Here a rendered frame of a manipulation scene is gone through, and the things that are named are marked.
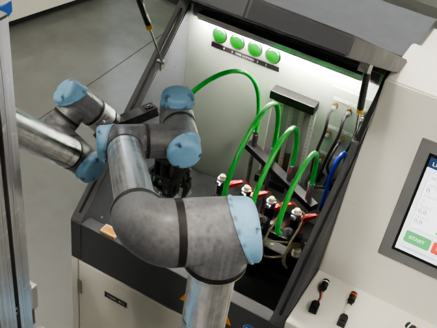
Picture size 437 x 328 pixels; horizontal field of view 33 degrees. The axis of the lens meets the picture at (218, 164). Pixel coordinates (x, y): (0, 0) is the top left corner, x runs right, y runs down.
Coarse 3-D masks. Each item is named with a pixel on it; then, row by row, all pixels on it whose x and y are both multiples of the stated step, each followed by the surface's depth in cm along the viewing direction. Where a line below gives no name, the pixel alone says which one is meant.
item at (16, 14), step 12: (12, 0) 462; (24, 0) 468; (36, 0) 475; (48, 0) 482; (60, 0) 490; (72, 0) 497; (84, 0) 511; (12, 12) 467; (24, 12) 473; (36, 12) 481; (48, 12) 494; (12, 24) 478
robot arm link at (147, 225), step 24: (96, 144) 157; (120, 144) 147; (144, 144) 155; (120, 168) 138; (144, 168) 140; (120, 192) 131; (144, 192) 126; (120, 216) 123; (144, 216) 120; (168, 216) 119; (120, 240) 124; (144, 240) 119; (168, 240) 118; (168, 264) 121
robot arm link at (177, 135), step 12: (168, 120) 161; (180, 120) 159; (192, 120) 162; (156, 132) 156; (168, 132) 156; (180, 132) 156; (192, 132) 157; (156, 144) 155; (168, 144) 156; (180, 144) 154; (192, 144) 155; (156, 156) 157; (168, 156) 156; (180, 156) 156; (192, 156) 156
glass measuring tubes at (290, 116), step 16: (272, 96) 221; (288, 96) 219; (304, 96) 219; (272, 112) 225; (288, 112) 223; (304, 112) 218; (272, 128) 229; (304, 128) 222; (288, 144) 229; (304, 144) 228; (288, 160) 233; (256, 176) 242; (272, 176) 239
